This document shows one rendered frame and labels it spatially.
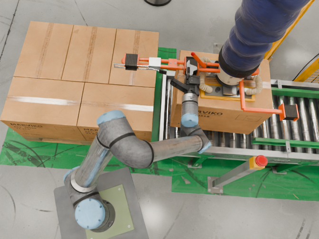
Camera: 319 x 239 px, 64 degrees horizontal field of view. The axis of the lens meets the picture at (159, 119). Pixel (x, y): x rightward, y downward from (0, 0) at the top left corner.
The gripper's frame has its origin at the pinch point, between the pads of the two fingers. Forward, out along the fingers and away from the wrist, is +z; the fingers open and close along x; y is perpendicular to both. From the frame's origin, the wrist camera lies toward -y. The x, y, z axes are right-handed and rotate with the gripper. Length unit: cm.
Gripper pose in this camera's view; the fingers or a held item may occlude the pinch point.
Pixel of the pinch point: (186, 65)
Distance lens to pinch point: 155.3
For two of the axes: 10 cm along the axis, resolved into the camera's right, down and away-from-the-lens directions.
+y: 10.0, 0.7, 0.4
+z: 0.5, -9.2, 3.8
